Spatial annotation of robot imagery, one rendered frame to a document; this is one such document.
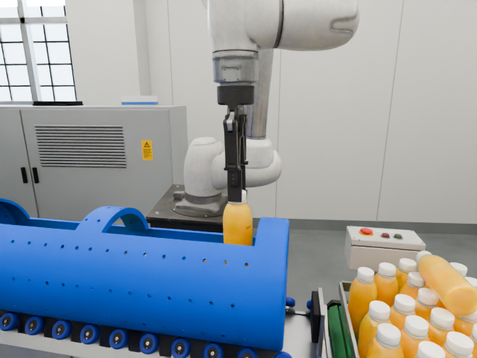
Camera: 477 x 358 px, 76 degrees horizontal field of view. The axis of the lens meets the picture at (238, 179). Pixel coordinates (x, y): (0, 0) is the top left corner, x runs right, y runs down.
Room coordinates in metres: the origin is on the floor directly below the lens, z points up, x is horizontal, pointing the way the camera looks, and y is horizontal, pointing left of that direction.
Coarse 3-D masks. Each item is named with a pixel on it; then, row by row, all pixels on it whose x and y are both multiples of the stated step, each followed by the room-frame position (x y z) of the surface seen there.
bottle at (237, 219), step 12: (228, 204) 0.63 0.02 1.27; (240, 204) 0.61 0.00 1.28; (228, 216) 0.61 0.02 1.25; (240, 216) 0.60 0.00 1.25; (252, 216) 0.63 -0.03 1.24; (228, 228) 0.61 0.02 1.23; (240, 228) 0.60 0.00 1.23; (252, 228) 0.63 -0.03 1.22; (228, 240) 0.61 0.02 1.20; (240, 240) 0.60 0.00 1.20; (252, 240) 0.62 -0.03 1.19
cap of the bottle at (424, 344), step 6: (420, 342) 0.45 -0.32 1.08; (426, 342) 0.45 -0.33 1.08; (432, 342) 0.45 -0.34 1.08; (420, 348) 0.43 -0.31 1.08; (426, 348) 0.43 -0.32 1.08; (432, 348) 0.43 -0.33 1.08; (438, 348) 0.43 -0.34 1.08; (420, 354) 0.43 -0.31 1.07; (426, 354) 0.42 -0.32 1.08; (432, 354) 0.42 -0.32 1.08; (438, 354) 0.42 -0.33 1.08; (444, 354) 0.42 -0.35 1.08
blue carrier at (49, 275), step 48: (0, 240) 0.63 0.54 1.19; (48, 240) 0.62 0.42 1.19; (96, 240) 0.60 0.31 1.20; (144, 240) 0.59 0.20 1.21; (192, 240) 0.80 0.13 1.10; (288, 240) 0.65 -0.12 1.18; (0, 288) 0.59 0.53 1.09; (48, 288) 0.57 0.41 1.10; (96, 288) 0.55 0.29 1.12; (144, 288) 0.53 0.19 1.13; (192, 288) 0.52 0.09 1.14; (240, 288) 0.51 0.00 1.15; (192, 336) 0.53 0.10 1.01; (240, 336) 0.50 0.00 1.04
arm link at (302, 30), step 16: (288, 0) 0.60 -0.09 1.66; (304, 0) 0.60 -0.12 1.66; (320, 0) 0.60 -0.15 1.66; (336, 0) 0.61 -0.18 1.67; (352, 0) 0.63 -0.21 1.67; (288, 16) 0.59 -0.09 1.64; (304, 16) 0.59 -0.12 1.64; (320, 16) 0.60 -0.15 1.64; (336, 16) 0.60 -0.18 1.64; (352, 16) 0.62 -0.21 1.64; (288, 32) 0.60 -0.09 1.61; (304, 32) 0.60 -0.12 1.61; (320, 32) 0.61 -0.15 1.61; (336, 32) 0.62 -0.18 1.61; (352, 32) 0.63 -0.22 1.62; (288, 48) 0.64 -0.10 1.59; (304, 48) 0.64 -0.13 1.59; (320, 48) 0.64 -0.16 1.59
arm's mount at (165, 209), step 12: (168, 192) 1.32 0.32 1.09; (156, 204) 1.19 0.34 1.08; (168, 204) 1.18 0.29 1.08; (156, 216) 1.08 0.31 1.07; (168, 216) 1.08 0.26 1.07; (180, 216) 1.09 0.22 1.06; (192, 216) 1.08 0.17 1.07; (204, 216) 1.09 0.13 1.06; (216, 216) 1.10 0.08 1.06; (168, 228) 1.07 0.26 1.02; (180, 228) 1.06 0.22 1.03; (192, 228) 1.06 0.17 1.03; (204, 228) 1.06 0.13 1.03; (216, 228) 1.05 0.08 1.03
